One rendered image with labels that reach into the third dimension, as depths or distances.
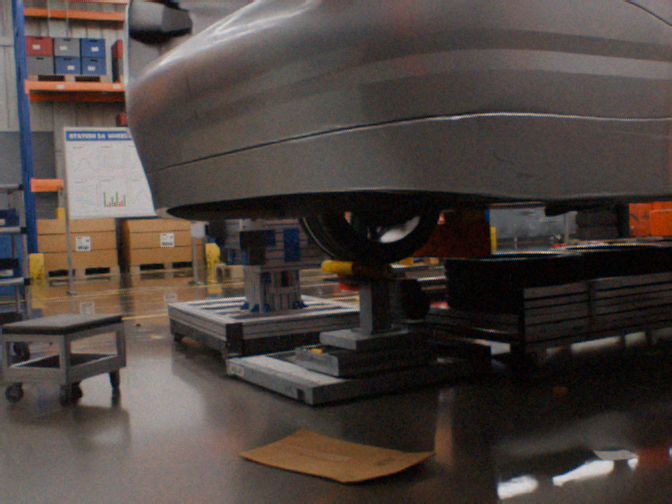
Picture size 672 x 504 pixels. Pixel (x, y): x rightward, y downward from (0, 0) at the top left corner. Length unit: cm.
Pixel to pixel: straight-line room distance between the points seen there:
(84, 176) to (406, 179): 819
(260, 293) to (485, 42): 315
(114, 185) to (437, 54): 830
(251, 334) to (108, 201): 568
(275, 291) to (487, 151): 302
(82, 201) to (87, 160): 47
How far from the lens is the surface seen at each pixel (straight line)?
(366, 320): 352
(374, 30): 153
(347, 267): 343
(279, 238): 427
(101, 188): 961
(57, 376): 355
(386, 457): 247
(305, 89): 169
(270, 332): 417
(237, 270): 1076
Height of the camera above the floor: 73
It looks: 3 degrees down
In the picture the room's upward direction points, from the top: 3 degrees counter-clockwise
